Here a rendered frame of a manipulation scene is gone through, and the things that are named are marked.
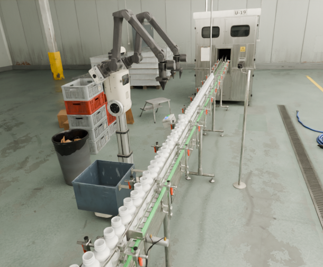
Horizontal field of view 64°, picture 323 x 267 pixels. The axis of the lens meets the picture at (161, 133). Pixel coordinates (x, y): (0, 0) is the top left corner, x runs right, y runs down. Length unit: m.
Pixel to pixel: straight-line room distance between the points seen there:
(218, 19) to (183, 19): 5.86
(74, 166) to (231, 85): 4.25
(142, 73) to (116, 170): 6.65
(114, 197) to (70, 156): 1.72
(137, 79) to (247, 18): 3.91
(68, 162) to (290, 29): 10.17
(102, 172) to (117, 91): 0.72
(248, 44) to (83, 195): 5.18
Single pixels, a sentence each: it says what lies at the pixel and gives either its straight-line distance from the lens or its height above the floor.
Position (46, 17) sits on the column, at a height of 2.39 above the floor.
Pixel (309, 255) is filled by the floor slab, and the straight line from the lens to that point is 2.72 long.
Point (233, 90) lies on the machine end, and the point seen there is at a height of 0.36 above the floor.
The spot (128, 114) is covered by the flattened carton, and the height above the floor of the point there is 0.22.
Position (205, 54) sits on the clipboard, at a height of 1.19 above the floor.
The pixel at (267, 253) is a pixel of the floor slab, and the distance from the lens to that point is 2.61.
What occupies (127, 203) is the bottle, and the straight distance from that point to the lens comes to 1.14.
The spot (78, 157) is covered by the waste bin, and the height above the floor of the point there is 0.41.
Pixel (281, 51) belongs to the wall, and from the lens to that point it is 11.88.
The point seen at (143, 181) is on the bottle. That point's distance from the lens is 1.27.
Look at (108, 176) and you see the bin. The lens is 2.03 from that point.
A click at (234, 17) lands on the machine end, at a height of 1.95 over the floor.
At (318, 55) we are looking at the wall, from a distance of 12.14.
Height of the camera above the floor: 1.85
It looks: 22 degrees down
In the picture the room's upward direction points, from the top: 3 degrees counter-clockwise
